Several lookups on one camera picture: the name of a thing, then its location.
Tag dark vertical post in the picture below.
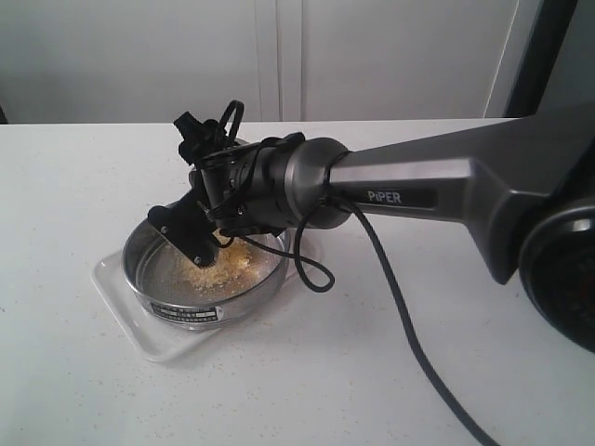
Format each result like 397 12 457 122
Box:
504 0 578 118

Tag grain mixture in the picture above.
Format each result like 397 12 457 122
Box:
176 239 269 295

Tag white cabinet doors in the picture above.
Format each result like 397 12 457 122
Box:
1 1 518 124

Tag white rectangular tray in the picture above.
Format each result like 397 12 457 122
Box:
92 249 298 362

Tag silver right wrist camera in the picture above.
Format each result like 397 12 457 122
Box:
173 111 222 165

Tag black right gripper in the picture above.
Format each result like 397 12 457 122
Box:
147 152 260 269

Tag round steel mesh sieve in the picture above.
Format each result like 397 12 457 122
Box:
122 220 289 331

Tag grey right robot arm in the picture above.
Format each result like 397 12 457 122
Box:
148 103 594 349

